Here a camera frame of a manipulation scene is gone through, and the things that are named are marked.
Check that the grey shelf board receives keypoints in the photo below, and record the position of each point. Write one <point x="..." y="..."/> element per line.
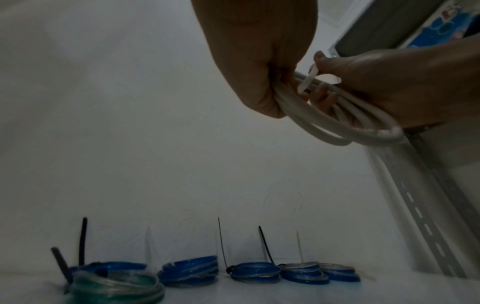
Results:
<point x="375" y="29"/>

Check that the person's left hand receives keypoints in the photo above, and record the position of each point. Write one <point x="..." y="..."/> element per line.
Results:
<point x="258" y="44"/>

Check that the blue printed box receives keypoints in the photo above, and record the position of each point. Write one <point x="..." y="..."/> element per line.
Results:
<point x="442" y="26"/>

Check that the person's right hand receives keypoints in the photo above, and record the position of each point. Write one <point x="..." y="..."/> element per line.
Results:
<point x="412" y="83"/>

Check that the curled black cable tie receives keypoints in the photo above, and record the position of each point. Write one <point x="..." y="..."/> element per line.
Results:
<point x="82" y="237"/>

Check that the white perforated shelf upright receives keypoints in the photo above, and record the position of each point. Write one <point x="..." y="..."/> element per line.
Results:
<point x="420" y="213"/>

